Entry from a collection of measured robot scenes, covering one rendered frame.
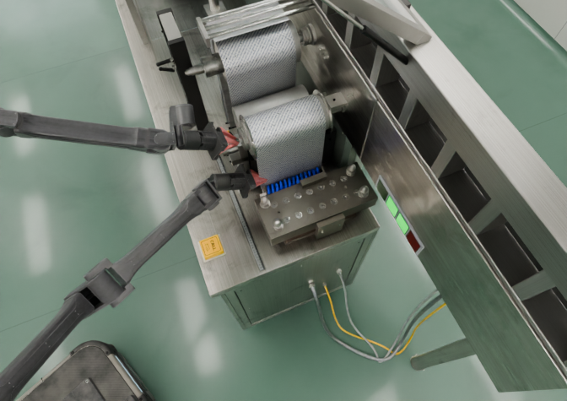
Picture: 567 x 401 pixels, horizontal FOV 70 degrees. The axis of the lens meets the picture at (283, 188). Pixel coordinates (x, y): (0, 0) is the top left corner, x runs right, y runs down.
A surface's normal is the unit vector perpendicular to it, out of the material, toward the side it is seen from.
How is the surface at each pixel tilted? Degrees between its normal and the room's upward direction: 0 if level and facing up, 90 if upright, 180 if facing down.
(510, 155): 0
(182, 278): 0
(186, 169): 0
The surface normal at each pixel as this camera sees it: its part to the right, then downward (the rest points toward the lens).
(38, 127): 0.40, -0.07
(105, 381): -0.02, -0.47
